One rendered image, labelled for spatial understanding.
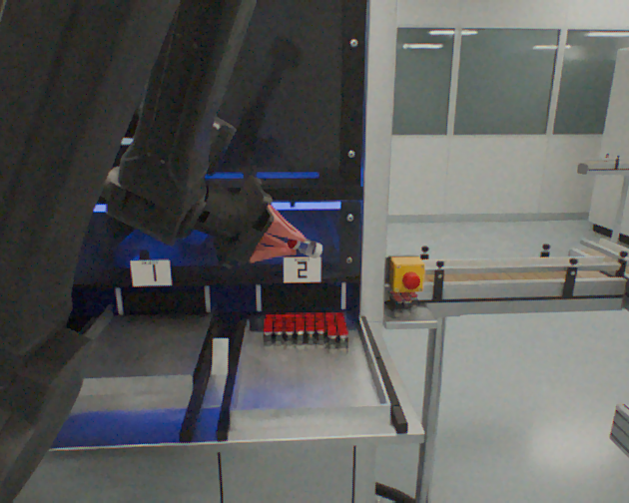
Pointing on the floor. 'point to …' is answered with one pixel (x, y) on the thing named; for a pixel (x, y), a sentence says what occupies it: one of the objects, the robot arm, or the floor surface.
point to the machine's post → (374, 195)
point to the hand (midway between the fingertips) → (295, 243)
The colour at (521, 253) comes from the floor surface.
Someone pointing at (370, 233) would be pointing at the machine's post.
